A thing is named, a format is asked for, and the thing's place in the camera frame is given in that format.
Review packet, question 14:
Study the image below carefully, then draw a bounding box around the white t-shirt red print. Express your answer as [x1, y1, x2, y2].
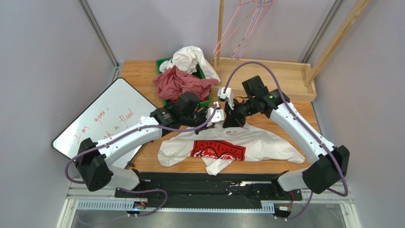
[157, 124, 305, 176]

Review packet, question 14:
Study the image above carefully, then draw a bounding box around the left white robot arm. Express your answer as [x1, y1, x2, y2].
[66, 92, 218, 192]

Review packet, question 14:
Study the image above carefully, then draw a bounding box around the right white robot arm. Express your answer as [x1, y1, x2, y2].
[217, 76, 350, 194]

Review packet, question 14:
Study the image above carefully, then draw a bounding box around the dusty pink t-shirt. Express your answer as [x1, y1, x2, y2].
[153, 66, 219, 101]

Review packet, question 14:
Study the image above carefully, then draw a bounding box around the white t-shirt blue print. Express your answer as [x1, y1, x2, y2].
[157, 46, 221, 82]

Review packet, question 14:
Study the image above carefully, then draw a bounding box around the green plastic bin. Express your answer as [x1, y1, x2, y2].
[155, 58, 212, 107]

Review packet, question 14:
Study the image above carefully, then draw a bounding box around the wooden rack base tray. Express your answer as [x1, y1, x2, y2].
[211, 57, 317, 102]

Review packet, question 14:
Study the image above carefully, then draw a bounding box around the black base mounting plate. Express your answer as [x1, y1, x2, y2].
[115, 172, 303, 209]

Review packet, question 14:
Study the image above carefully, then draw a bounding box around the right aluminium corner profile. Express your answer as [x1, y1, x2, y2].
[301, 0, 345, 63]

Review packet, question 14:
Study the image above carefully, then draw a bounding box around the aluminium corner profile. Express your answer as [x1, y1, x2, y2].
[78, 0, 120, 69]
[301, 0, 345, 63]

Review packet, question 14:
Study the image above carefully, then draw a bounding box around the left aluminium corner profile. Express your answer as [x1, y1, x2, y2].
[78, 0, 120, 69]

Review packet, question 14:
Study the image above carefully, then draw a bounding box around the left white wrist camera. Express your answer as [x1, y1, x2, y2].
[206, 102, 225, 126]

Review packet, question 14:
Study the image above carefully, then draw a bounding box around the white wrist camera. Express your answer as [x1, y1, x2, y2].
[217, 87, 234, 110]
[206, 102, 225, 126]

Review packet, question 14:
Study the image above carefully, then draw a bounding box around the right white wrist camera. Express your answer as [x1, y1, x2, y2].
[217, 87, 234, 110]

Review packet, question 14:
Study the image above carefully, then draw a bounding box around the light blue wire hanger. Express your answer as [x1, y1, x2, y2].
[234, 0, 270, 59]

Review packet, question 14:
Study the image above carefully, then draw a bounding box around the white whiteboard black frame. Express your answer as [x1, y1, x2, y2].
[52, 78, 156, 159]

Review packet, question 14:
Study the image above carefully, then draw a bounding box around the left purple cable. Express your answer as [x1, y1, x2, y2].
[65, 104, 219, 217]

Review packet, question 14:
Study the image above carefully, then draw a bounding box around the purple cable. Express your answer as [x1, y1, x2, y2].
[221, 61, 349, 221]
[65, 104, 219, 217]

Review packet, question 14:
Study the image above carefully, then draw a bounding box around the wooden rack left post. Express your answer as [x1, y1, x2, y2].
[212, 0, 225, 71]

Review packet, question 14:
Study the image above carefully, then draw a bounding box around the wooden rack post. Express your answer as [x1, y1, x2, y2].
[212, 0, 225, 71]
[304, 0, 370, 87]

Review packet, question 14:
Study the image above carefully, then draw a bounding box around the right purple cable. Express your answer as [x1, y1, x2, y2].
[221, 61, 349, 221]

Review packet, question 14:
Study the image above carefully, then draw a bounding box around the wooden rack right post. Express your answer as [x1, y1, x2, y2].
[304, 0, 370, 87]

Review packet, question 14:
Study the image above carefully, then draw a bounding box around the aluminium frame rail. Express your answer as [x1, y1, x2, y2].
[57, 173, 361, 228]

